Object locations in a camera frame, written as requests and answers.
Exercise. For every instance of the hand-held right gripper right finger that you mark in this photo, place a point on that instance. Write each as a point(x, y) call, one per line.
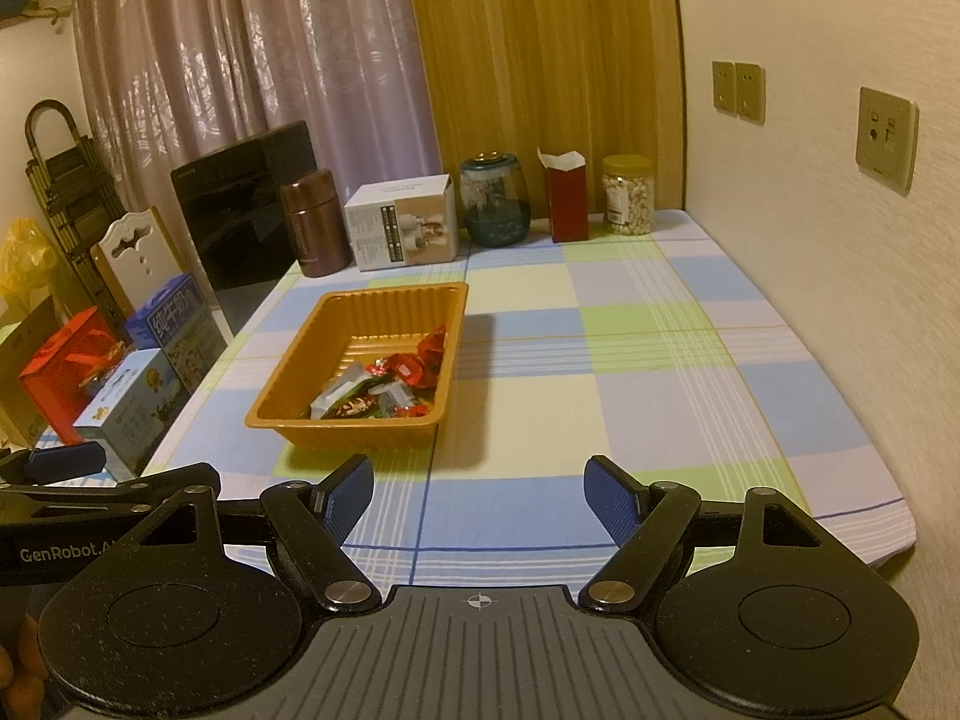
point(611, 499)

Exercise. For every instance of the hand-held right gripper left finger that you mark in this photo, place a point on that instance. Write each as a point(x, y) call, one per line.
point(349, 499)

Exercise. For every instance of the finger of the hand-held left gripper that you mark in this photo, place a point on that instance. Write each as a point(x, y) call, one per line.
point(187, 478)
point(67, 461)

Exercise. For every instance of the red and orange candy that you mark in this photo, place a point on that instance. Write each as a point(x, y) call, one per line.
point(412, 412)

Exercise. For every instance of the silver snack packet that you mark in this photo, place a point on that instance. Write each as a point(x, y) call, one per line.
point(337, 390)

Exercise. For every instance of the striped white snack packet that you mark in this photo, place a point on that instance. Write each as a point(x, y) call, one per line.
point(390, 394)

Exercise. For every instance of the red snack wrapper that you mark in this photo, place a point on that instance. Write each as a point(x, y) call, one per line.
point(411, 369)

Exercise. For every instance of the orange plastic tray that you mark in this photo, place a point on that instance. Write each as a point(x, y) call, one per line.
point(375, 307)

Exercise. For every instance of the person's left hand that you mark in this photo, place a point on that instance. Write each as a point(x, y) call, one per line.
point(22, 660)

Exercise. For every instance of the light blue carton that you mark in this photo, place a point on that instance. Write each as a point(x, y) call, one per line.
point(127, 405)

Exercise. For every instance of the red gift box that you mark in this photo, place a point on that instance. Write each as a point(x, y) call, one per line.
point(60, 367)

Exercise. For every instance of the checkered tablecloth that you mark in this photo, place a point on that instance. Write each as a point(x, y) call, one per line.
point(637, 390)

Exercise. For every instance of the brown cardboard box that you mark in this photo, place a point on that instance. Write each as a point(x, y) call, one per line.
point(19, 360)

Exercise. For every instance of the blue printed box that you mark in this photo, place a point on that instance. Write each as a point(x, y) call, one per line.
point(176, 322)

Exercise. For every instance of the yellow plastic bag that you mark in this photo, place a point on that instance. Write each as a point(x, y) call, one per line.
point(26, 255)

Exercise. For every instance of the white wooden chair back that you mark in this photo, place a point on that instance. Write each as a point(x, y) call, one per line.
point(131, 247)

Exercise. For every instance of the black glossy appliance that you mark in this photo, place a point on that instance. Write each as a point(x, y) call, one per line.
point(232, 217)

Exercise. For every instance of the white printed cardboard box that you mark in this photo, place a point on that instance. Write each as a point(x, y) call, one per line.
point(390, 232)

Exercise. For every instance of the brown metal thermos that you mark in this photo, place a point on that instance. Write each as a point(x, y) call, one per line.
point(315, 225)

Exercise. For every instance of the clear plastic nut jar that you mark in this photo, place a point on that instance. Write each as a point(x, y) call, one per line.
point(628, 202)

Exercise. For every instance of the open red carton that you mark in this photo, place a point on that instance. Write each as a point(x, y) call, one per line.
point(568, 202)

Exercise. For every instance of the dark glass jar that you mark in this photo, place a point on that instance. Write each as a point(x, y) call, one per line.
point(495, 210)

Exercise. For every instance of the pink sheer curtain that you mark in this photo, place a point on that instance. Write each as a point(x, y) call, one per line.
point(262, 37)

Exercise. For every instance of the yellow curtain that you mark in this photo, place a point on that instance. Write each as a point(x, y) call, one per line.
point(540, 37)

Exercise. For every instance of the beige wall switch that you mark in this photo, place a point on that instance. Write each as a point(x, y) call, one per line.
point(750, 94)
point(724, 86)

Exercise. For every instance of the beige wall socket plate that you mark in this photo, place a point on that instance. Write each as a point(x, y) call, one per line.
point(887, 139)

